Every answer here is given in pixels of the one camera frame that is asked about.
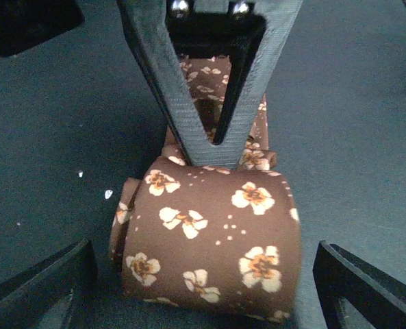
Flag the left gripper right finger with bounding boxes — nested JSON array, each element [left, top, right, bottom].
[[313, 241, 406, 328]]

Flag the brown floral tie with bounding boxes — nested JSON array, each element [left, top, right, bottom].
[[108, 54, 302, 325]]

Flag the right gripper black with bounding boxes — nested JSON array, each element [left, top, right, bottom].
[[120, 1, 303, 167]]

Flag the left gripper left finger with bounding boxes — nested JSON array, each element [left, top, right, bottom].
[[0, 239, 97, 328]]

